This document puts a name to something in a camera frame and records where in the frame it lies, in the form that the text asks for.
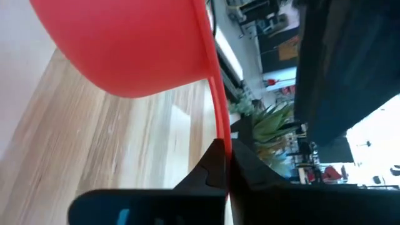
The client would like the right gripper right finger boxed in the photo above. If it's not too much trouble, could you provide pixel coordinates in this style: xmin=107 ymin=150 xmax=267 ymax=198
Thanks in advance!
xmin=231 ymin=139 xmax=303 ymax=225

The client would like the small potted succulent plant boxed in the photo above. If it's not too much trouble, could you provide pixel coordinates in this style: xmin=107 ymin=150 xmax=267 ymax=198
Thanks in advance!
xmin=227 ymin=93 xmax=301 ymax=178

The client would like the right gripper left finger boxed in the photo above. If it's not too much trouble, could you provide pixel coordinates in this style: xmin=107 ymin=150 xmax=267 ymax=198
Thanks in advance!
xmin=172 ymin=139 xmax=228 ymax=225

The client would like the red plastic measuring cup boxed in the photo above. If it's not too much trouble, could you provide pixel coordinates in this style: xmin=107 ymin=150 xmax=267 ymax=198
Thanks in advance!
xmin=29 ymin=0 xmax=234 ymax=159

